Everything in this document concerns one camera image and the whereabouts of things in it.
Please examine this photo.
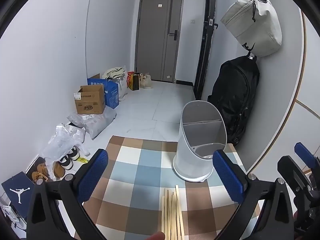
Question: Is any black backpack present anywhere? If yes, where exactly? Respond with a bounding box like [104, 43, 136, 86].
[207, 55, 260, 146]

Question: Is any navy shoe box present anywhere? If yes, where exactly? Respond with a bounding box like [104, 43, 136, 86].
[1, 171, 35, 214]

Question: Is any brown cardboard box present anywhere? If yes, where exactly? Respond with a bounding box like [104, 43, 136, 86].
[74, 84, 106, 115]

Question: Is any grey sling bag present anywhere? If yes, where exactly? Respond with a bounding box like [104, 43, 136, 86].
[220, 0, 282, 57]

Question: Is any grey door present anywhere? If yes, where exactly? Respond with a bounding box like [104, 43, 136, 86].
[135, 0, 185, 83]

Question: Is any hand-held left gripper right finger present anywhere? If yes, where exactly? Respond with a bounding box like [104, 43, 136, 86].
[212, 149, 294, 240]

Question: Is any white utensil holder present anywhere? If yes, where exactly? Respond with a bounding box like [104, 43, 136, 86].
[172, 100, 227, 182]

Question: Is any yellow black paper bag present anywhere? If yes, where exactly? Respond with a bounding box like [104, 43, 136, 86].
[130, 73, 141, 91]

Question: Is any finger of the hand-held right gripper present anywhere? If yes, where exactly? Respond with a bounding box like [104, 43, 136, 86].
[277, 155, 313, 198]
[294, 142, 320, 173]

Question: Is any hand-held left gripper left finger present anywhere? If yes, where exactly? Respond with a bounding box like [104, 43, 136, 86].
[26, 149, 109, 240]

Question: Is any tan boot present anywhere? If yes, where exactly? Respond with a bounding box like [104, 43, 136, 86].
[52, 161, 66, 179]

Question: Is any checkered tablecloth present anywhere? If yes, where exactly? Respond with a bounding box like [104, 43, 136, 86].
[74, 135, 260, 240]

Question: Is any person's left hand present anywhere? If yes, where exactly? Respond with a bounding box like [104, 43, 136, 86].
[147, 231, 165, 240]

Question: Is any white black sneaker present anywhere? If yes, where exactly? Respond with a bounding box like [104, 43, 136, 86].
[59, 154, 74, 172]
[69, 147, 80, 161]

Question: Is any blue cardboard box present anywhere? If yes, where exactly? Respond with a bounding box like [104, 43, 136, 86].
[87, 73, 119, 109]

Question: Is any beige plastic bag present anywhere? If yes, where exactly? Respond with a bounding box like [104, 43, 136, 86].
[139, 72, 152, 89]

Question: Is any black door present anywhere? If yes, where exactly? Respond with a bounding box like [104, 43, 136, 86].
[194, 0, 218, 100]

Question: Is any beige cloth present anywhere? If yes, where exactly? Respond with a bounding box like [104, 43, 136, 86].
[103, 66, 127, 80]

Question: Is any clear plastic bag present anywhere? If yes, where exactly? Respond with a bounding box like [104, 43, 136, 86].
[40, 122, 87, 165]

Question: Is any curved wooden trim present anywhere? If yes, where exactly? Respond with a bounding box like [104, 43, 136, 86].
[246, 11, 320, 174]

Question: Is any bundle of wooden chopsticks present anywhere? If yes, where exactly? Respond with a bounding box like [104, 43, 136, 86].
[160, 184, 186, 240]

